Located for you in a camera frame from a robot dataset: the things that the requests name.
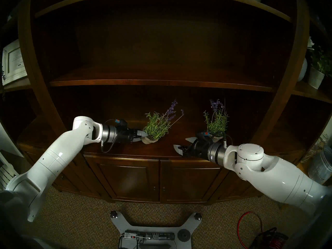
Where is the gray robot base plate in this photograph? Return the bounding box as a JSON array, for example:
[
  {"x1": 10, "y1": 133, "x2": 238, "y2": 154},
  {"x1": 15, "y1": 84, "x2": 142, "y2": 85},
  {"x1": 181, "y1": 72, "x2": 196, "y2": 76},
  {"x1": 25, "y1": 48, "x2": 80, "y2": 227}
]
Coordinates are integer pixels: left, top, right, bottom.
[{"x1": 109, "y1": 210, "x2": 203, "y2": 249}]

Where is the red cable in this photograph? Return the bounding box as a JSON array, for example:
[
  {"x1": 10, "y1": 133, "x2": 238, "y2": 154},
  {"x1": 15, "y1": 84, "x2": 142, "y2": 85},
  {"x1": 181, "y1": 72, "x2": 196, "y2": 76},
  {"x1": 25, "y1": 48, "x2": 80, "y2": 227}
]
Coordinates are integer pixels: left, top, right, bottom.
[{"x1": 237, "y1": 212, "x2": 263, "y2": 249}]

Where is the green plant in white pot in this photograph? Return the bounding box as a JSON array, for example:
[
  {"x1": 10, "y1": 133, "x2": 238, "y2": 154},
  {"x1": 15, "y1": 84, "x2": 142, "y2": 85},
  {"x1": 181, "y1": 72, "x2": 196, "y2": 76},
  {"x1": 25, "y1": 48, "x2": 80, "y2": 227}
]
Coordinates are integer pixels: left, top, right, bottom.
[{"x1": 307, "y1": 37, "x2": 332, "y2": 90}]

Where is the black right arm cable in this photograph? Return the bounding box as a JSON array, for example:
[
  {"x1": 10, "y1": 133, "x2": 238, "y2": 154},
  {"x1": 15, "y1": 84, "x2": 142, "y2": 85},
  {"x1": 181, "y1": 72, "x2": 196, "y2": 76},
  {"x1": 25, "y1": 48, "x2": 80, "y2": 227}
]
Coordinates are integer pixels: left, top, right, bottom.
[{"x1": 211, "y1": 131, "x2": 234, "y2": 148}]

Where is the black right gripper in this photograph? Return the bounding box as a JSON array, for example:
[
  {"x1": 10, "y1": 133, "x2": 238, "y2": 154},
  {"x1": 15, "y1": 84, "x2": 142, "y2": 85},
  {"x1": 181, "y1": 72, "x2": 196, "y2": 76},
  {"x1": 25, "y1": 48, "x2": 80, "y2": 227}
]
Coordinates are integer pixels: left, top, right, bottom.
[{"x1": 173, "y1": 136, "x2": 212, "y2": 159}]

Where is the wooden cabinet door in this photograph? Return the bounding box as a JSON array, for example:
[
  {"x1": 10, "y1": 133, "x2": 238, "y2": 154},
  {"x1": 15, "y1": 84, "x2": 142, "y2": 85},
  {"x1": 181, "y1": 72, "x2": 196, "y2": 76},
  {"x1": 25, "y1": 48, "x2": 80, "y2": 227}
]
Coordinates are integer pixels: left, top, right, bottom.
[
  {"x1": 99, "y1": 159, "x2": 161, "y2": 203},
  {"x1": 160, "y1": 160, "x2": 235, "y2": 203}
]

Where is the clear plastic container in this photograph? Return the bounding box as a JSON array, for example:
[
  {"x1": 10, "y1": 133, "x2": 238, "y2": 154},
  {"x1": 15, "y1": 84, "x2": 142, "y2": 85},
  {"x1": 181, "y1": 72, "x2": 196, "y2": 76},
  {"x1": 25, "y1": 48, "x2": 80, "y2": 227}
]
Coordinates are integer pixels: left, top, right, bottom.
[{"x1": 301, "y1": 133, "x2": 332, "y2": 185}]

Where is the fake lavender plant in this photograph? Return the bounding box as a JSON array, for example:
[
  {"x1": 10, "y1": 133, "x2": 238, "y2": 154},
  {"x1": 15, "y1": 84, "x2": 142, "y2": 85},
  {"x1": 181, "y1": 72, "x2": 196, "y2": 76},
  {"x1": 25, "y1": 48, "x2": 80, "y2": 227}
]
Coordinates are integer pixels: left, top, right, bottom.
[
  {"x1": 141, "y1": 99, "x2": 185, "y2": 144},
  {"x1": 203, "y1": 99, "x2": 230, "y2": 140}
]

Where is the white framed certificate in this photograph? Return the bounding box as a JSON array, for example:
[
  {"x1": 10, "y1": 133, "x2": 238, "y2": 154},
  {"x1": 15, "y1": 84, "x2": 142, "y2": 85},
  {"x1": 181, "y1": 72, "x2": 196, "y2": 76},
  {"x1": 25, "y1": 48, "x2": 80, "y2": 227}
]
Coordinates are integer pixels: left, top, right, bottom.
[{"x1": 1, "y1": 39, "x2": 28, "y2": 86}]

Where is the black power strip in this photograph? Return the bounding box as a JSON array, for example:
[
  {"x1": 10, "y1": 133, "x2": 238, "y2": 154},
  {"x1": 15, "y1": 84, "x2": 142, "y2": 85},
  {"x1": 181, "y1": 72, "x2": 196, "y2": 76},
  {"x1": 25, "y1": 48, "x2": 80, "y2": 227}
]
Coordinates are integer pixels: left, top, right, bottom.
[{"x1": 124, "y1": 231, "x2": 175, "y2": 241}]

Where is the small white round vase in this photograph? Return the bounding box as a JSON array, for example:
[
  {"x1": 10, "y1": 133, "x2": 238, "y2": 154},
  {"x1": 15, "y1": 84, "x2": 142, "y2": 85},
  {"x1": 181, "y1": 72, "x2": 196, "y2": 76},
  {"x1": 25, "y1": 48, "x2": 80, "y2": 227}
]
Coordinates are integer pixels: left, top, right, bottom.
[{"x1": 298, "y1": 57, "x2": 308, "y2": 82}]

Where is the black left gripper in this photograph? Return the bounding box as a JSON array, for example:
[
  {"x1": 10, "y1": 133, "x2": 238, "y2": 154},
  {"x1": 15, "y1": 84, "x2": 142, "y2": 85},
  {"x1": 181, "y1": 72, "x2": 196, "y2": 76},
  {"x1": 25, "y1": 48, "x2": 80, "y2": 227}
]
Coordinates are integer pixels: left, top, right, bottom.
[{"x1": 116, "y1": 127, "x2": 148, "y2": 144}]

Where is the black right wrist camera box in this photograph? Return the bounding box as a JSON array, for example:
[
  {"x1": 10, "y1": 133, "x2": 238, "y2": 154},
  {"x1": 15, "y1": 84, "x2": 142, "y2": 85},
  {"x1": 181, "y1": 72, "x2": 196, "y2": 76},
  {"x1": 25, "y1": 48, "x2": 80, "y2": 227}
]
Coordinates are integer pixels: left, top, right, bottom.
[{"x1": 196, "y1": 131, "x2": 213, "y2": 142}]

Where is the dark wooden bookshelf cabinet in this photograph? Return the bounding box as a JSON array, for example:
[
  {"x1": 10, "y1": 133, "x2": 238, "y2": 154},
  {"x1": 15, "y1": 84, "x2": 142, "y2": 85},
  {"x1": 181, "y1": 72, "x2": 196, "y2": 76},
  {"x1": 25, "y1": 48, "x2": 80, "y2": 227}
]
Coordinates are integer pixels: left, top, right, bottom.
[{"x1": 0, "y1": 0, "x2": 332, "y2": 205}]

